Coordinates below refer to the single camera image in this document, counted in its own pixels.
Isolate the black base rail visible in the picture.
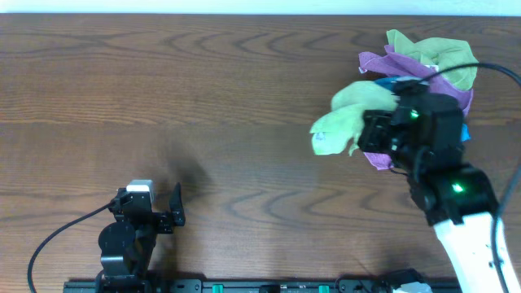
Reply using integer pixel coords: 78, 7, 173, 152
63, 278, 465, 293

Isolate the light green cloth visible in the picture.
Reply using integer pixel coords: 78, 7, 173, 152
309, 81, 398, 155

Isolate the olive green cloth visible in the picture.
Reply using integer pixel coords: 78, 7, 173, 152
387, 29, 478, 91

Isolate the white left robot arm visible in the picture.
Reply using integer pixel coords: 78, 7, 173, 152
94, 180, 186, 293

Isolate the blue cloth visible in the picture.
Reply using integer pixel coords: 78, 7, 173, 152
374, 77, 471, 142

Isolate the purple cloth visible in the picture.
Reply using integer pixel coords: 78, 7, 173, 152
357, 43, 474, 171

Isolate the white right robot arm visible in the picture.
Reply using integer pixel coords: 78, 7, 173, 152
358, 93, 520, 292

